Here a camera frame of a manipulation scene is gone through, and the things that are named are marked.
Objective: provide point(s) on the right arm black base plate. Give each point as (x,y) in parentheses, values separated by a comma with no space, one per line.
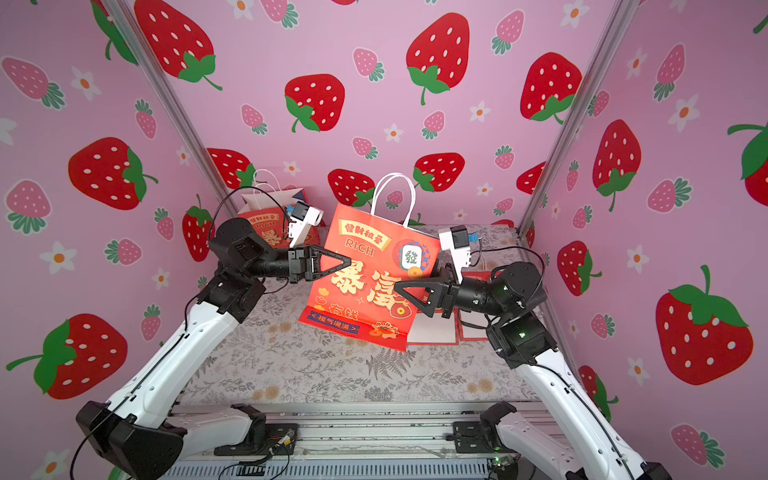
(475,437)

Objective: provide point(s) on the left aluminium frame post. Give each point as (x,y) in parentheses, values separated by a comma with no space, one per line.
(127,25)

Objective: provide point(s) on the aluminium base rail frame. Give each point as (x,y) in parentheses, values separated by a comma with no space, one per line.
(374,441)

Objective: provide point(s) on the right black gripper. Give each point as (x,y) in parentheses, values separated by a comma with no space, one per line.
(441,294)

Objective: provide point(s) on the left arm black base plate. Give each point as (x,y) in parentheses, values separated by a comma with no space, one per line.
(276,439)

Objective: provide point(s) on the red paper bag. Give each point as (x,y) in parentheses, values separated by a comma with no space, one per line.
(471,325)
(433,331)
(360,301)
(268,210)

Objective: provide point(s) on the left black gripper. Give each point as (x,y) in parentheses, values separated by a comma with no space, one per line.
(302,263)

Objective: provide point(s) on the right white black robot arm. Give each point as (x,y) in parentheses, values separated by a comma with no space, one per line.
(595,450)

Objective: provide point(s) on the aluminium frame post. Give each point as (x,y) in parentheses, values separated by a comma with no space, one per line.
(611,38)
(127,25)

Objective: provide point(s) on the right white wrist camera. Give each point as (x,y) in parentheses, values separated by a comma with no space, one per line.
(457,241)

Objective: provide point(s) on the right aluminium frame post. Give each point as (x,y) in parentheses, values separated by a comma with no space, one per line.
(611,38)

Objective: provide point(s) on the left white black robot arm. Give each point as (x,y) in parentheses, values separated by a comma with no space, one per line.
(131,430)

